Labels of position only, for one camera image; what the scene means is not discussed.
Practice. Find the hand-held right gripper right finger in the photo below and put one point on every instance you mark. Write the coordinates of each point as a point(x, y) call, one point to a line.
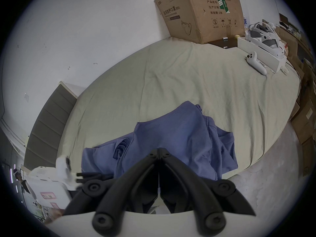
point(197, 194)

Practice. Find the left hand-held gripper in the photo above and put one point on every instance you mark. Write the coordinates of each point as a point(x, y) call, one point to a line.
point(47, 181)

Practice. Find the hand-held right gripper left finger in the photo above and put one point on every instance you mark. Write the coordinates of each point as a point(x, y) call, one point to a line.
point(116, 196)

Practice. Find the blue shirt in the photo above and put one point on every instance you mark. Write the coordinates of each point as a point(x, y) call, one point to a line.
point(177, 132)

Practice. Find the person's left hand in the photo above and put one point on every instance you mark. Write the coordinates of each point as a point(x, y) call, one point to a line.
point(56, 215)

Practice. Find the grey padded headboard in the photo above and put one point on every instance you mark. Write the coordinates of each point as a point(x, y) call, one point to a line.
point(49, 127)

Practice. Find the bed with beige sheet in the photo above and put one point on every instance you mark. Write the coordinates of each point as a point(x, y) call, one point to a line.
point(197, 83)

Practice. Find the stack of brown cartons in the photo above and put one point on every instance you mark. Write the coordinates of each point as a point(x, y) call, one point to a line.
point(306, 112)

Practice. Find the white hand controller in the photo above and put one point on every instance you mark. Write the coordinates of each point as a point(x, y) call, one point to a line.
point(255, 62)

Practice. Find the flat white box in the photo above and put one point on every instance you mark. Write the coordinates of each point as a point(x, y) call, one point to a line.
point(264, 54)

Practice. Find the white headset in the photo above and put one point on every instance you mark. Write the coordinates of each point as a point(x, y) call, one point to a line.
point(266, 37)

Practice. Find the large brown cardboard carton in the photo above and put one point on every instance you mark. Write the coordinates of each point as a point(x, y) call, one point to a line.
point(197, 11)

